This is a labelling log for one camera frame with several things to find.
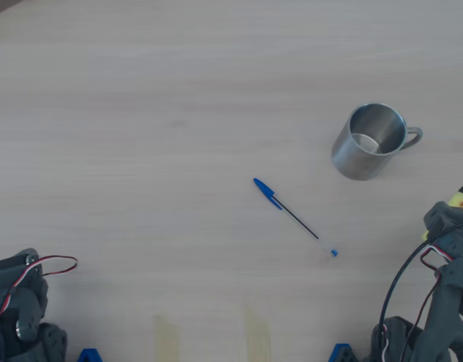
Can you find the blue capped ballpoint pen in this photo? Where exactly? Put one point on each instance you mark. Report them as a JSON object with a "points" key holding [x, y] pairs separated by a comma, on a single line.
{"points": [[263, 187]]}

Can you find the yellow highlighter with black cap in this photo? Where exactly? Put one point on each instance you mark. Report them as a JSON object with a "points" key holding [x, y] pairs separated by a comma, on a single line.
{"points": [[461, 200]]}

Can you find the dark grey camera-carrying gripper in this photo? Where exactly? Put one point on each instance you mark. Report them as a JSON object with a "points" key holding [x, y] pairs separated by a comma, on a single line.
{"points": [[440, 219]]}

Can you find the blue arm base plate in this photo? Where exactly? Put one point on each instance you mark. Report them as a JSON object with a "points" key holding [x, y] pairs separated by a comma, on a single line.
{"points": [[337, 354], [90, 356]]}

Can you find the dark grey arm without camera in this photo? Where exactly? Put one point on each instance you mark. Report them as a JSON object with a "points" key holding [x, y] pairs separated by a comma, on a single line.
{"points": [[24, 301]]}

